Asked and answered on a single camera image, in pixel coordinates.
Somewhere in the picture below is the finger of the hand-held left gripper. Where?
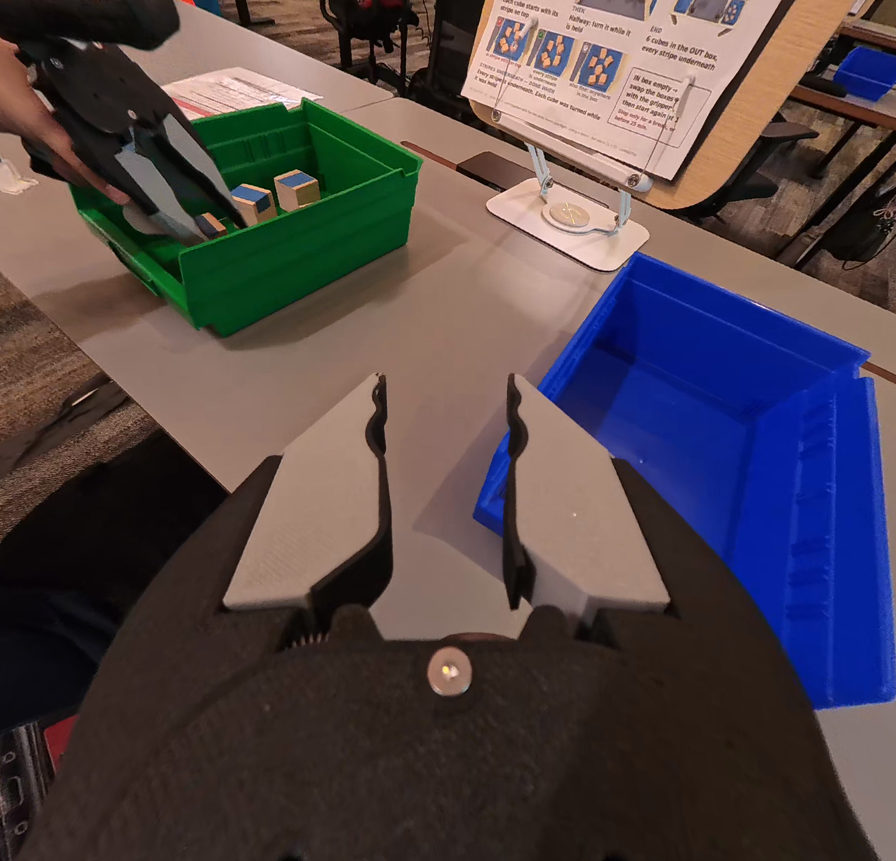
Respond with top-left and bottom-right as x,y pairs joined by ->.
114,141 -> 208,248
156,110 -> 249,232

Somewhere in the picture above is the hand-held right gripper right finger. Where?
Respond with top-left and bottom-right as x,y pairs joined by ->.
503,373 -> 673,639

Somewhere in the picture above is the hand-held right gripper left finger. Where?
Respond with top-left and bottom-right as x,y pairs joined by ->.
223,373 -> 394,631

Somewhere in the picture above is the blue plastic bin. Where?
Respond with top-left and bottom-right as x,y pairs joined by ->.
472,252 -> 896,710

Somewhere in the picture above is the green plastic bin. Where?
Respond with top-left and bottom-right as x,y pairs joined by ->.
70,99 -> 424,338

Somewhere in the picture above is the person's left hand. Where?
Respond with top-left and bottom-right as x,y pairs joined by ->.
0,38 -> 130,207

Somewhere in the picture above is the printed paper sheet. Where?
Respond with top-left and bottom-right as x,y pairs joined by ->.
161,67 -> 324,121

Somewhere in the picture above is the white crumpled tissue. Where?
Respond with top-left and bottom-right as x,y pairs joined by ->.
0,157 -> 39,197

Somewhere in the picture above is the black office chair red detail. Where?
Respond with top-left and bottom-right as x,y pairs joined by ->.
318,0 -> 421,95

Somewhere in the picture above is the black rectangular plate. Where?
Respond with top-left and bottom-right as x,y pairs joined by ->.
455,151 -> 522,184

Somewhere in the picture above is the wooden document stand white base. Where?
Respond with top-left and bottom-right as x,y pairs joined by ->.
461,0 -> 879,272

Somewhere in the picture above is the black hanging bag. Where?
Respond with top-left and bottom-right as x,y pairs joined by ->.
840,196 -> 896,263

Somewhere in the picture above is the printed instruction sheet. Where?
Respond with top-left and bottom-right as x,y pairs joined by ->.
461,0 -> 806,181

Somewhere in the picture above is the small blue background bin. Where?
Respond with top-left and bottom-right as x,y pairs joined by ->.
833,47 -> 896,102

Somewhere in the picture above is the black bag strap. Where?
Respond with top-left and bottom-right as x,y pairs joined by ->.
0,374 -> 133,473

